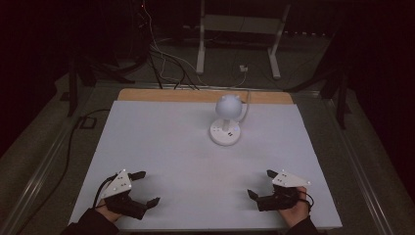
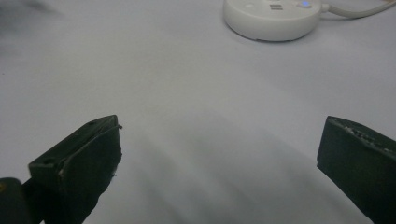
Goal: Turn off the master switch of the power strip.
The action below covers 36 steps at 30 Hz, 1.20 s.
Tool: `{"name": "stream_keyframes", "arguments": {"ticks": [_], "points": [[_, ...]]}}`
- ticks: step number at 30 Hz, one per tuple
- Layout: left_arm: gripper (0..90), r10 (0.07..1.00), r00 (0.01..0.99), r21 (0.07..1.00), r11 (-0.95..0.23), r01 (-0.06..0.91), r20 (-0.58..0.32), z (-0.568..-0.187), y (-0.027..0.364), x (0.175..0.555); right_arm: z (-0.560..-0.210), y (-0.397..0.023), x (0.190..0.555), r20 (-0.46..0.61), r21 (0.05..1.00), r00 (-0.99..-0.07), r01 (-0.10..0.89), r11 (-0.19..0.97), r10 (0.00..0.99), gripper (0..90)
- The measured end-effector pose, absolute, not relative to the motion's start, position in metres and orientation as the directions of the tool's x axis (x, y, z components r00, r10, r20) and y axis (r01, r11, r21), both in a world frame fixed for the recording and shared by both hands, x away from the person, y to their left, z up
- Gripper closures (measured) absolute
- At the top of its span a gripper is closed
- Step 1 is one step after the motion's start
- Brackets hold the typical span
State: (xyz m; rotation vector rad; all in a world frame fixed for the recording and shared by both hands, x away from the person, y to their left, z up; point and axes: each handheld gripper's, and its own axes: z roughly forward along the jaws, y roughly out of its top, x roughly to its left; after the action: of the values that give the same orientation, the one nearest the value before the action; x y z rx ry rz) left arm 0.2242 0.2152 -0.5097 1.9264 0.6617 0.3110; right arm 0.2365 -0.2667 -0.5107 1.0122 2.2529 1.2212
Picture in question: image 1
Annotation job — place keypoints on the white metal stand frame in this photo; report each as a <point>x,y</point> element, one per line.
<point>200,49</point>

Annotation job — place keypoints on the white plug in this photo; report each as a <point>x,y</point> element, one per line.
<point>243,68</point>

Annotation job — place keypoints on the person's left hand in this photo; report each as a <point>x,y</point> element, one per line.
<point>109,212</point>

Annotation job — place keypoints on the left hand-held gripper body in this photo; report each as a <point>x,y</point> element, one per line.
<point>118,187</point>

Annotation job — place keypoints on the black rectangular floor plate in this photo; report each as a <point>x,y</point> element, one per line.
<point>81,123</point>

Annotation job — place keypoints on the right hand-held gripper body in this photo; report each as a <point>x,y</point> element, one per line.
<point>287,180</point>

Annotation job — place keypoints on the white round desk lamp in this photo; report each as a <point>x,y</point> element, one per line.
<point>228,106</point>

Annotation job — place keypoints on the person's right hand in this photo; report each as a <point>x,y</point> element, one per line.
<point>296,214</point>

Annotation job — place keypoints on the black stand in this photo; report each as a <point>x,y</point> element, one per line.
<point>72,91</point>
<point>341,104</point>

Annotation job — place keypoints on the metal floor rail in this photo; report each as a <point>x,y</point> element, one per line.
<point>39,169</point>
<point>359,169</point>

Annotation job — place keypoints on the white table mat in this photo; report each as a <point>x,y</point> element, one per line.
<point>179,163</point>

